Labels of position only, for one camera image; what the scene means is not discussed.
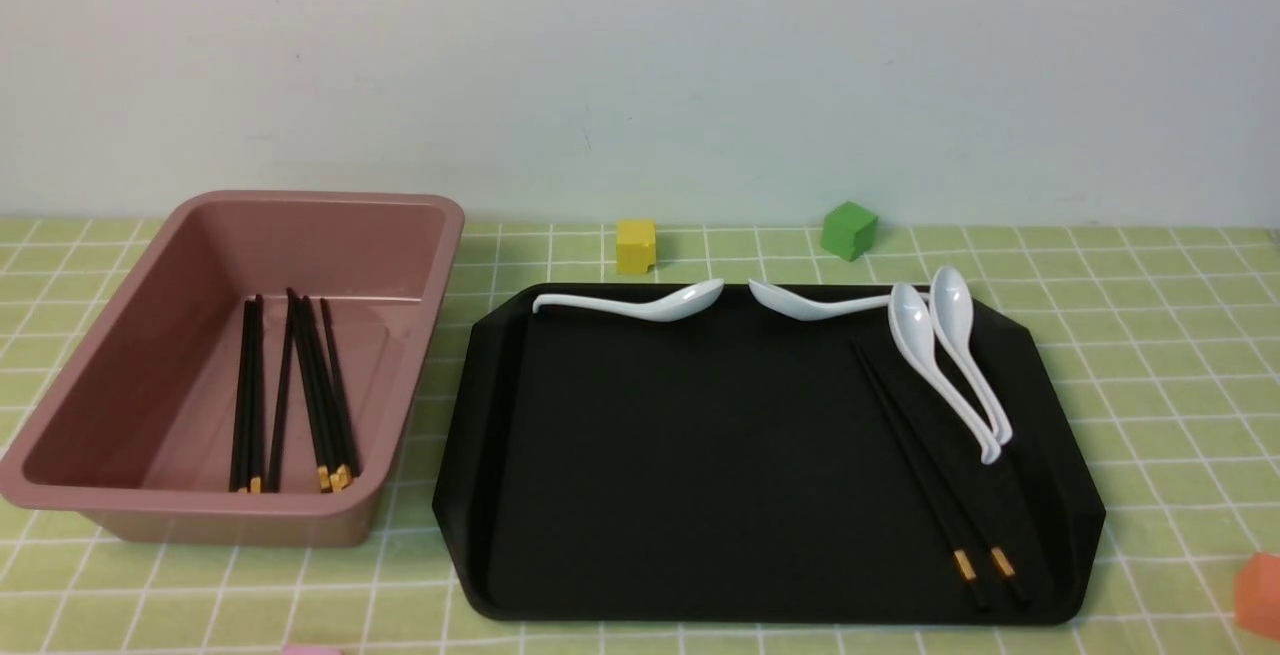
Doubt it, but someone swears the black chopstick gold band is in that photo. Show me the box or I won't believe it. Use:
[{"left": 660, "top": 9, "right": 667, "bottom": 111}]
[
  {"left": 850, "top": 339, "right": 989, "bottom": 613},
  {"left": 228, "top": 301, "right": 253, "bottom": 493},
  {"left": 247, "top": 294, "right": 265, "bottom": 494},
  {"left": 865, "top": 353, "right": 1030, "bottom": 608}
]

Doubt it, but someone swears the green checkered tablecloth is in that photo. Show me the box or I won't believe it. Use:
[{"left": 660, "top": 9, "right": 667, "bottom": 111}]
[{"left": 1, "top": 219, "right": 1279, "bottom": 654}]

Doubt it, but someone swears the white spoon far left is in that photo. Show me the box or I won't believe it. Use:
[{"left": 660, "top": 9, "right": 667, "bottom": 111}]
[{"left": 531, "top": 278, "right": 726, "bottom": 322}]

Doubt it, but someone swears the white spoon inner right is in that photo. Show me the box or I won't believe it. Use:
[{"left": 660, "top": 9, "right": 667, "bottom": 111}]
[{"left": 888, "top": 283, "right": 1002, "bottom": 464}]

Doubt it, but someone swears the white spoon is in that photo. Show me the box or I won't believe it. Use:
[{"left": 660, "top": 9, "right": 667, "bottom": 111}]
[
  {"left": 531, "top": 278, "right": 726, "bottom": 322},
  {"left": 888, "top": 283, "right": 1002, "bottom": 464},
  {"left": 929, "top": 266, "right": 1012, "bottom": 446},
  {"left": 748, "top": 280, "right": 890, "bottom": 322}
]

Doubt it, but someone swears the orange cube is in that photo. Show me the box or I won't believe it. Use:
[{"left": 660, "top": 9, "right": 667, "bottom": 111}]
[{"left": 1233, "top": 553, "right": 1279, "bottom": 642}]

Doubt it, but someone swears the pink plastic bin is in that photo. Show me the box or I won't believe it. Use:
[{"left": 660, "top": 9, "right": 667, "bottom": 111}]
[{"left": 3, "top": 191, "right": 465, "bottom": 548}]

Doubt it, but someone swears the green cube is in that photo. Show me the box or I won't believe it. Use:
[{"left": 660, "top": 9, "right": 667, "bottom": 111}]
[{"left": 820, "top": 201, "right": 879, "bottom": 262}]

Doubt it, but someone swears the yellow cube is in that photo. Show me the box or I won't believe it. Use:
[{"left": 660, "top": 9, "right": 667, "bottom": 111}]
[{"left": 614, "top": 219, "right": 657, "bottom": 275}]

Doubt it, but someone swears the black chopstick in bin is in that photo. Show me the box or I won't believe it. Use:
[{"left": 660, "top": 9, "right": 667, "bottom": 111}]
[
  {"left": 319, "top": 298, "right": 361, "bottom": 485},
  {"left": 285, "top": 289, "right": 333, "bottom": 494},
  {"left": 262, "top": 301, "right": 294, "bottom": 494},
  {"left": 300, "top": 296, "right": 351, "bottom": 493},
  {"left": 294, "top": 290, "right": 332, "bottom": 468}
]

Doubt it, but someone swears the white spoon centre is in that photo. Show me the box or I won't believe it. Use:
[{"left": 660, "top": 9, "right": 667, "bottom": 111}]
[{"left": 748, "top": 280, "right": 890, "bottom": 322}]

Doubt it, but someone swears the white spoon outer right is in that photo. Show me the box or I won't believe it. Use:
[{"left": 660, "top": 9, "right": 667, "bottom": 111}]
[{"left": 929, "top": 266, "right": 1012, "bottom": 446}]

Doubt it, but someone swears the black plastic tray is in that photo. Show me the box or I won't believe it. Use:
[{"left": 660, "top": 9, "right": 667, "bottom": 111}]
[{"left": 433, "top": 283, "right": 1106, "bottom": 626}]

